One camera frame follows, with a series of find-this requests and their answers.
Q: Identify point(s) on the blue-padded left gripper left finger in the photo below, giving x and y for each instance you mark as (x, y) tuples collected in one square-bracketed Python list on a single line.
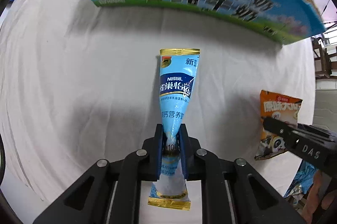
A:
[(108, 192)]

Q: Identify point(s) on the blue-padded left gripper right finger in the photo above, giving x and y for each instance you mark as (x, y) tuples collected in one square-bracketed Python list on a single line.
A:
[(232, 191)]

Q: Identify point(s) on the orange panda snack bag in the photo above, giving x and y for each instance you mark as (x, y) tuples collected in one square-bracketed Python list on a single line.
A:
[(280, 107)]

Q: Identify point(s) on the blue Nestle sachet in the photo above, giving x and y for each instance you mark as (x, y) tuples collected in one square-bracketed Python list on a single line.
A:
[(178, 70)]

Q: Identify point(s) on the person's hand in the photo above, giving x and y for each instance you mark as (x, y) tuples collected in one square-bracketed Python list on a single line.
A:
[(313, 201)]

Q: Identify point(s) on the blue bag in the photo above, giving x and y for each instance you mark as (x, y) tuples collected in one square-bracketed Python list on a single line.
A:
[(302, 181)]

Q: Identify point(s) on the dark wooden chair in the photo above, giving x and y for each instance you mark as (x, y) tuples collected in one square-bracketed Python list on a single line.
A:
[(325, 67)]

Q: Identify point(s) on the grey table cloth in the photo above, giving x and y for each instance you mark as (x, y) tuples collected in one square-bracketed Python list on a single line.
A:
[(80, 83)]

